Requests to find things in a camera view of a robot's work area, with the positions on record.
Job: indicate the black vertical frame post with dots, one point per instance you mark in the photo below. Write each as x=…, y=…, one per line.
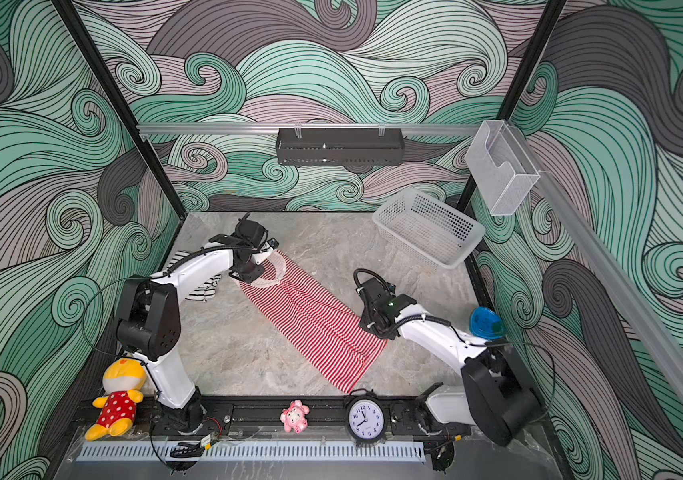
x=88, y=49
x=531, y=57

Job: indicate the clear plastic wall bin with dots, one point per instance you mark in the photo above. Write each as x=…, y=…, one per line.
x=501, y=163

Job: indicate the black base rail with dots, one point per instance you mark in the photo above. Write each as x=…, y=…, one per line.
x=239, y=416

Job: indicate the black analog alarm clock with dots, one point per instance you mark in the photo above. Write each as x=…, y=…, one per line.
x=365, y=418

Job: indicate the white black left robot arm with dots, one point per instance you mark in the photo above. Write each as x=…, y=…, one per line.
x=148, y=314

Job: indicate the blue round lid object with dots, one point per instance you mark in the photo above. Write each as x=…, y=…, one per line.
x=485, y=323

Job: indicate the white slotted cable duct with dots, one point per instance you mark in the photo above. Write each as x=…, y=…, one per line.
x=301, y=451

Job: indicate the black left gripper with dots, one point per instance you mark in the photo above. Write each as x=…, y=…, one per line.
x=250, y=277

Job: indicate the black vertical frame post left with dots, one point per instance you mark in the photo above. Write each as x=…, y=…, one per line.
x=88, y=49

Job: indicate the pink plush toy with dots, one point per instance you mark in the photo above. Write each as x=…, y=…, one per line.
x=294, y=417

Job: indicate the black wall shelf tray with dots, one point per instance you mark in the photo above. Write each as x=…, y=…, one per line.
x=359, y=147

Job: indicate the black white striped tank top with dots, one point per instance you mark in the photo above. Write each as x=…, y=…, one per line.
x=202, y=293

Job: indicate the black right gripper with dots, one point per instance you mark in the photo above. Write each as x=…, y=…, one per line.
x=364, y=322

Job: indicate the black vertical frame post right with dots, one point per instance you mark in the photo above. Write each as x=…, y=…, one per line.
x=531, y=57

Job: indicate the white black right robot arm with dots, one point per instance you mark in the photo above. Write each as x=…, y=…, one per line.
x=497, y=394

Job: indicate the red white striped tank top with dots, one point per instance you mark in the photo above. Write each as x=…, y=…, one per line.
x=324, y=330

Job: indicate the white plastic laundry basket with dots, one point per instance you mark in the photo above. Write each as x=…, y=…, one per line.
x=427, y=229

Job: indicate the yellow red plush doll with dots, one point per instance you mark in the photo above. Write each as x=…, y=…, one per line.
x=122, y=383

